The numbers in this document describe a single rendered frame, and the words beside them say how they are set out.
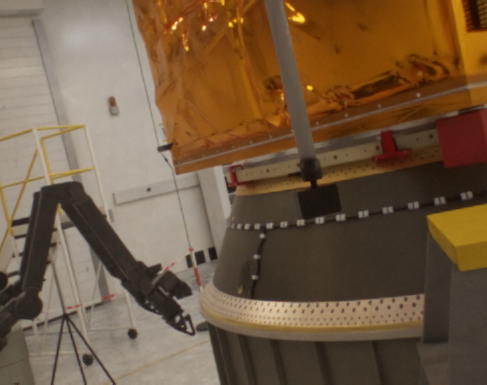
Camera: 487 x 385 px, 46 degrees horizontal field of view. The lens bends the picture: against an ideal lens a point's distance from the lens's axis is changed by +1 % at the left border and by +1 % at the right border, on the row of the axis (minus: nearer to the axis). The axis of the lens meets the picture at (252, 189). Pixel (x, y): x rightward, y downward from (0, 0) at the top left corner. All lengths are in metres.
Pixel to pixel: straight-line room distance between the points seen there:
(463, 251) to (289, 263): 1.07
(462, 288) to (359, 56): 0.89
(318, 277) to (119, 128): 8.25
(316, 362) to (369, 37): 1.05
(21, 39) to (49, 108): 1.10
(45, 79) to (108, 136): 1.30
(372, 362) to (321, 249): 0.40
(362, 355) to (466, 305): 0.84
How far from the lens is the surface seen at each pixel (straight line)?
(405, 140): 1.95
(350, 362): 1.94
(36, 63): 9.81
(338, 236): 1.97
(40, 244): 1.94
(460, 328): 1.12
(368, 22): 1.74
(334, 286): 1.94
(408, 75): 1.69
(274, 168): 2.15
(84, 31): 10.25
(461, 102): 1.61
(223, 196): 9.69
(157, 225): 10.08
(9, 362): 2.12
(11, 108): 9.57
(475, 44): 1.64
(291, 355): 2.06
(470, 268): 1.09
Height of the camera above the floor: 1.75
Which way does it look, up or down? 3 degrees down
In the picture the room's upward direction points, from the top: 13 degrees counter-clockwise
